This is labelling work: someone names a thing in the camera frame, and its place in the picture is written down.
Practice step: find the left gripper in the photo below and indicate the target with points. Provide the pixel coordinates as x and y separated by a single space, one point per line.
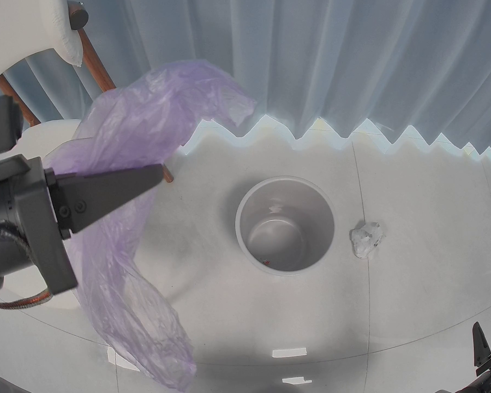
32 223

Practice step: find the white trash bin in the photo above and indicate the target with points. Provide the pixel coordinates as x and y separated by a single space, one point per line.
245 223

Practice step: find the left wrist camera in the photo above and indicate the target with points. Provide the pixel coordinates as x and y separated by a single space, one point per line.
0 125

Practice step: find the purple plastic bag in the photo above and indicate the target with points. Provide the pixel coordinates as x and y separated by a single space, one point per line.
147 109

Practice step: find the pale blue curtain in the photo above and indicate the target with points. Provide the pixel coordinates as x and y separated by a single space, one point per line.
311 55

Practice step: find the crumpled clear printed wrapper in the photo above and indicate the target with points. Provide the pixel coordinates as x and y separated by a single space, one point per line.
366 240

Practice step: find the white cushioned wooden chair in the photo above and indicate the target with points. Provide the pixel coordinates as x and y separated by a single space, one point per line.
12 27

